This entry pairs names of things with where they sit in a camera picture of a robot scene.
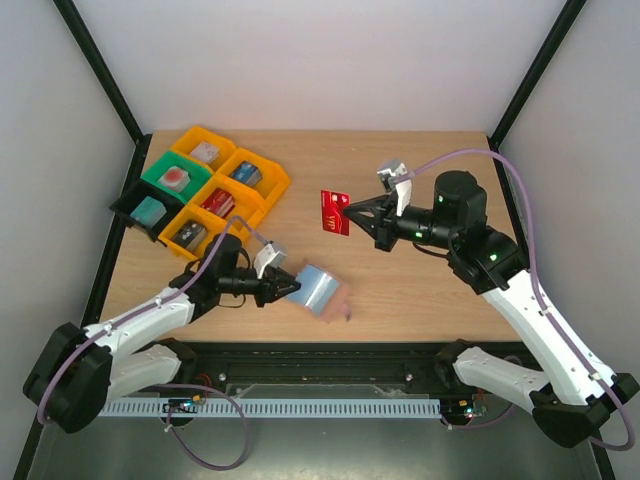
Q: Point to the black bin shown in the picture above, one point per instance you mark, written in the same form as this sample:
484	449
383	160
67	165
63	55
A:
123	206

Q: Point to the yellow bin with blue cards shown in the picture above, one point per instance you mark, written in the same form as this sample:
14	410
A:
264	180

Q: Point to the slotted cable duct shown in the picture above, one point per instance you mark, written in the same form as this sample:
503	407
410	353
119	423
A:
277	408

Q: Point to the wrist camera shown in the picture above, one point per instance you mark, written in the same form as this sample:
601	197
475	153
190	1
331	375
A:
396	178
271	255

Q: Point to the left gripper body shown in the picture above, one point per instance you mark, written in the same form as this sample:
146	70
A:
262	296

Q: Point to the dark card stack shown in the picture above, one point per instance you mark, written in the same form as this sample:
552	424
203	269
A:
189	236

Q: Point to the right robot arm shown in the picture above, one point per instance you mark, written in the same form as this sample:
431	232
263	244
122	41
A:
568	396

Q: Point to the pink leather card holder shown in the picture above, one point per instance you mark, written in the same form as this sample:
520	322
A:
322	294

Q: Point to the yellow bin far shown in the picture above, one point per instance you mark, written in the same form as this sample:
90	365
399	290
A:
196	134

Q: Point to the teal card stack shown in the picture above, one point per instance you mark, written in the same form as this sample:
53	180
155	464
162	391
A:
148	212

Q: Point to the blue card stack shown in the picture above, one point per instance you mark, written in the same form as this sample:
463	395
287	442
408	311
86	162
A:
247	173

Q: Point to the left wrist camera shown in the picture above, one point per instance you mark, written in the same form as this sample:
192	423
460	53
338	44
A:
271	255

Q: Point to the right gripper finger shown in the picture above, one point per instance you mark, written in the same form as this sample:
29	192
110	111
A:
371	206
370	222

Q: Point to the yellow bin near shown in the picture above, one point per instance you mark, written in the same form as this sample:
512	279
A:
191	213

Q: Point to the red-dot card stack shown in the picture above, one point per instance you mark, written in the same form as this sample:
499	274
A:
175	179

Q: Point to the red card stack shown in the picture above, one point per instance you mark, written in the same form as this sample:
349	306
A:
220	203

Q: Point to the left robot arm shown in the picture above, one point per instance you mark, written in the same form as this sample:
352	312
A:
80	370

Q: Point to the white card stack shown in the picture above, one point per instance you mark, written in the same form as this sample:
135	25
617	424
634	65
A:
205	152

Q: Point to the yellow bin with red cards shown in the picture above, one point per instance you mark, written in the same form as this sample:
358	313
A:
248	203

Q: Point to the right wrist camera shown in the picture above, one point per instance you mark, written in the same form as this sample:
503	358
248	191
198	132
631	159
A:
396	178

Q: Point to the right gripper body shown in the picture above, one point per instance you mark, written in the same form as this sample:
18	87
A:
385	226

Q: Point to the green bin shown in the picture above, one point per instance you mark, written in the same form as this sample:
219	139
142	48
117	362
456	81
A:
199	175

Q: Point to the black aluminium frame rail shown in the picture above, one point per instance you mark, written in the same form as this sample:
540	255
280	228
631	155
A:
360	362

